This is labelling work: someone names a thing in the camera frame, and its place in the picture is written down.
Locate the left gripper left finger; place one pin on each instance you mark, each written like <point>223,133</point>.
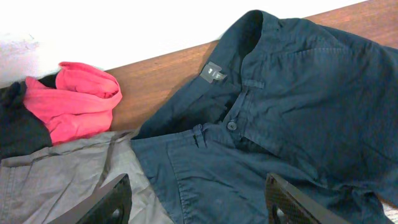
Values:
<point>110,204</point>

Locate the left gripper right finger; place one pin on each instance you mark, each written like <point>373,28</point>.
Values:
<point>286,204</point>

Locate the navy blue shorts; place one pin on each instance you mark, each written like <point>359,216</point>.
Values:
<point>313,104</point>

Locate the grey folded shorts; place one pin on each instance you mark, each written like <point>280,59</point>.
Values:
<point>42,186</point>

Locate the red garment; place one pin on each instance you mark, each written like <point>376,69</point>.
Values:
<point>81,104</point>

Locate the black garment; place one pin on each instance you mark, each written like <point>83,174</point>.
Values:
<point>22,133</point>

